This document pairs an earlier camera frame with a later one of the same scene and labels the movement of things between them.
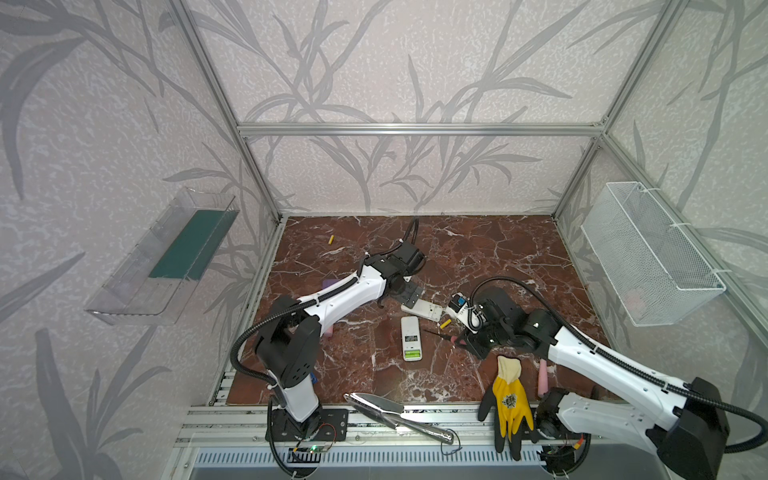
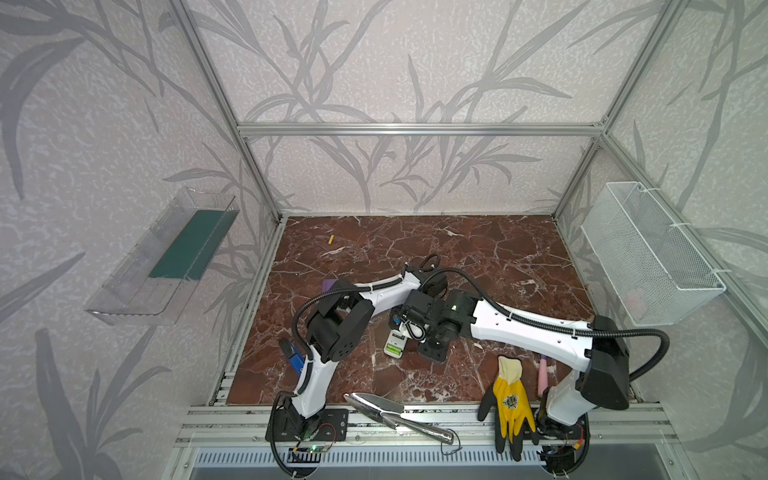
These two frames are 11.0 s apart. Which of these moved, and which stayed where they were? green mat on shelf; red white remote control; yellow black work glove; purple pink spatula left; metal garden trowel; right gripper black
Moved: right gripper black; red white remote control
Stayed: purple pink spatula left; green mat on shelf; metal garden trowel; yellow black work glove
